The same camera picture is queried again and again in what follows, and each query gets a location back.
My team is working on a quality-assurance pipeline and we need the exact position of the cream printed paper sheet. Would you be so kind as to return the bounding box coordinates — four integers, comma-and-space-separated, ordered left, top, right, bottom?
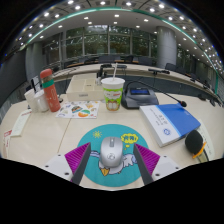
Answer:
10, 108, 33, 138

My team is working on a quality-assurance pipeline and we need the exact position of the silver computer mouse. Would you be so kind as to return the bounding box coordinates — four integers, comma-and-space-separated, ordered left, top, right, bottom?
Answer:
99, 136, 125, 168

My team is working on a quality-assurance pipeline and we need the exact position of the black gooseneck conference microphone unit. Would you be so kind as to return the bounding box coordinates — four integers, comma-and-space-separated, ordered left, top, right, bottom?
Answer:
120, 79, 188, 110

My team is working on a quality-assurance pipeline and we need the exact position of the round teal cartoon mouse pad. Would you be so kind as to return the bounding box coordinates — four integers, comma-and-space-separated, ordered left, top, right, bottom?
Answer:
76, 123, 150, 188

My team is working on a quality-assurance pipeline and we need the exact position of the black handheld microphone yellow band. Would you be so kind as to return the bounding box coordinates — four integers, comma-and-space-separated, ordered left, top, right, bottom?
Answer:
184, 129, 209, 164

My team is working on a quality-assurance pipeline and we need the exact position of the curved beige conference desk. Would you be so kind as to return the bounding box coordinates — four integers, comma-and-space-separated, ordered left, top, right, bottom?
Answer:
53, 63, 221, 101

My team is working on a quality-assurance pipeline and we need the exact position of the group of dark office chairs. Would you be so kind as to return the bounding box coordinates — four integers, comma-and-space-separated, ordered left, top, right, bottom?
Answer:
63, 54, 214, 88

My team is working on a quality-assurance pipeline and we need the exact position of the blue and white book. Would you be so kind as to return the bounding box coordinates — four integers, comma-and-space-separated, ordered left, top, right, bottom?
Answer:
139, 103, 202, 148

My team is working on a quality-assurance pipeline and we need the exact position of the red drink bottle green band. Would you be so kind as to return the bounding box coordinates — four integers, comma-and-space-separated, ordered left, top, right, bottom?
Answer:
39, 68, 62, 113

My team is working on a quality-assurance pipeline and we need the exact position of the white standing unit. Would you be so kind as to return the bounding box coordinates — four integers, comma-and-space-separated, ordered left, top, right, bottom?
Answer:
31, 75, 42, 92

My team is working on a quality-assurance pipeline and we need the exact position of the white lidded ceramic mug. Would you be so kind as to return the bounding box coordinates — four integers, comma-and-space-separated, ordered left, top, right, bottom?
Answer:
34, 89, 50, 113

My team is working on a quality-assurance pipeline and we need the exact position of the green printed cup with straw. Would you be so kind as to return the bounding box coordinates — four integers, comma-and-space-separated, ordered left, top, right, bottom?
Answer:
100, 63, 126, 112

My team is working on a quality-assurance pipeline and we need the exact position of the white cardboard box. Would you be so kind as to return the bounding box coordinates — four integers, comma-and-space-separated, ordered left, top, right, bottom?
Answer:
65, 73, 105, 102

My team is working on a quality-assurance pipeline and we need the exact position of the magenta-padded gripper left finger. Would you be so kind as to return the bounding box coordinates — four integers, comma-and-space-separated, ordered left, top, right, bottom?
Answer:
44, 142, 92, 185

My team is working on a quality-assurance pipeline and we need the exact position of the colourful sticker sheet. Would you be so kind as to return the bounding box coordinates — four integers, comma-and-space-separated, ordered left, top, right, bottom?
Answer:
55, 100, 101, 120

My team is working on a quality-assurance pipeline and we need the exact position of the group of round ceiling lights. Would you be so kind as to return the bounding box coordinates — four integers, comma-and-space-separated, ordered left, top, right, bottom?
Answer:
16, 0, 224, 68

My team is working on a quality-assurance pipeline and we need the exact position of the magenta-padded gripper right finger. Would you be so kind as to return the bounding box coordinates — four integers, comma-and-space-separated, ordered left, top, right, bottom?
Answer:
133, 143, 182, 186

